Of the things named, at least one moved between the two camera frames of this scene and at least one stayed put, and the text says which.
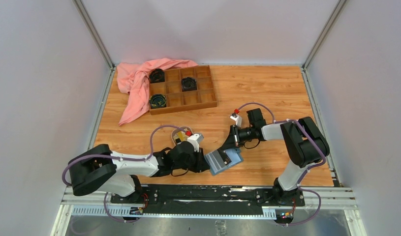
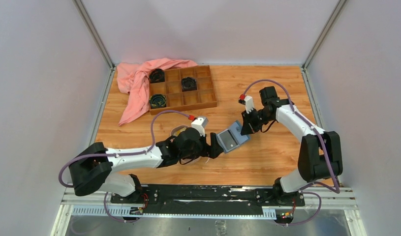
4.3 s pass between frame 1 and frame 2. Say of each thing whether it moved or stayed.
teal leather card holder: moved
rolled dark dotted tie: stayed
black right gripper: moved
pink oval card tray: stayed
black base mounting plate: stayed
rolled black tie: stayed
